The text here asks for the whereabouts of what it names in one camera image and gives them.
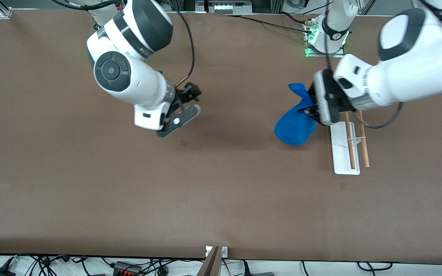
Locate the blue microfibre towel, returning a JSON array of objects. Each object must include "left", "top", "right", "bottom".
[{"left": 274, "top": 82, "right": 318, "bottom": 146}]

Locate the white rack with wooden rods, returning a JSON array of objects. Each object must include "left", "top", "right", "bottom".
[{"left": 330, "top": 111, "right": 370, "bottom": 176}]

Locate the grey connector box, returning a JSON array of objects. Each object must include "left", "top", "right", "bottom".
[{"left": 205, "top": 0, "right": 253, "bottom": 15}]

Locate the black orange power box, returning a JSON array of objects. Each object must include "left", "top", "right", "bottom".
[{"left": 112, "top": 261, "right": 143, "bottom": 276}]

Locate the aluminium corner profile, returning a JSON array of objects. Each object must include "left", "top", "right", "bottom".
[{"left": 0, "top": 0, "right": 13, "bottom": 19}]

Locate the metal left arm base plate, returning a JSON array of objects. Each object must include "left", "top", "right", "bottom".
[{"left": 304, "top": 18, "right": 345, "bottom": 58}]

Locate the long black table cable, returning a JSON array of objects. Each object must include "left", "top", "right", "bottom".
[{"left": 223, "top": 14, "right": 315, "bottom": 35}]

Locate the short black table cable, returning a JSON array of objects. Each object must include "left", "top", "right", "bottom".
[{"left": 280, "top": 11, "right": 312, "bottom": 25}]

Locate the white metal bracket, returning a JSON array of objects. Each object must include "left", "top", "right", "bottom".
[{"left": 206, "top": 246, "right": 228, "bottom": 258}]

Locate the black looped cable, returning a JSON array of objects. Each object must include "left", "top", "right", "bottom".
[{"left": 356, "top": 261, "right": 393, "bottom": 273}]

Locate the brown post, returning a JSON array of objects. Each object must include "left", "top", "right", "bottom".
[{"left": 197, "top": 246, "right": 221, "bottom": 276}]

